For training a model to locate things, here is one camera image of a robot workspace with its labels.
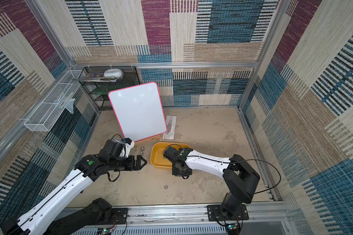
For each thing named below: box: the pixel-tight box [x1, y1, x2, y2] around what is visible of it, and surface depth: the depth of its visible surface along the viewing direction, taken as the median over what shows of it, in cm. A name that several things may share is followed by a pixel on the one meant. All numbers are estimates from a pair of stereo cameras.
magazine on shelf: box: [71, 72, 124, 82], surface depth 83 cm
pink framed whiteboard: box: [107, 81, 168, 143], surface depth 87 cm
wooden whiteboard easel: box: [138, 134, 161, 143], surface depth 99 cm
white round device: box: [103, 68, 124, 79], surface depth 91 cm
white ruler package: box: [162, 115, 177, 140], surface depth 109 cm
